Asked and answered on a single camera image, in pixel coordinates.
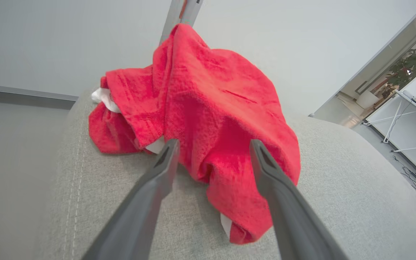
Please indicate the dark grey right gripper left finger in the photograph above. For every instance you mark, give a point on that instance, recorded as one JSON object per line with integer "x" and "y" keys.
{"x": 139, "y": 213}

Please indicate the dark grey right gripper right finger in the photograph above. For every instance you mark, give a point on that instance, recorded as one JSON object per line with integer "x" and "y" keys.
{"x": 291, "y": 216}

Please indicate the red and white garment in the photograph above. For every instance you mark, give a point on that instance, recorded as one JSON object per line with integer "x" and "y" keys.
{"x": 211, "y": 108}

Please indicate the grey fabric sofa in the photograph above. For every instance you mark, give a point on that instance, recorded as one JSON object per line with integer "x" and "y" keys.
{"x": 356, "y": 198}

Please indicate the white plant pot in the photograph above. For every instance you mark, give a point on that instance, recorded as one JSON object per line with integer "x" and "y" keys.
{"x": 367, "y": 99}

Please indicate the white table with crossed legs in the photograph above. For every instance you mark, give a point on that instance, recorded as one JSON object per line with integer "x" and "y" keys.
{"x": 410, "y": 141}

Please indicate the green potted plant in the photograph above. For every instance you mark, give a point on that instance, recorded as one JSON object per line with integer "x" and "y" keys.
{"x": 412, "y": 66}

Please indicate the grey partition bottom rail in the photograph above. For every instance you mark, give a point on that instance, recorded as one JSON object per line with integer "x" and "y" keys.
{"x": 20, "y": 92}

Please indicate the grey partition post pair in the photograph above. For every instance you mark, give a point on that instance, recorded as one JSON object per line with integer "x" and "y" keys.
{"x": 179, "y": 12}

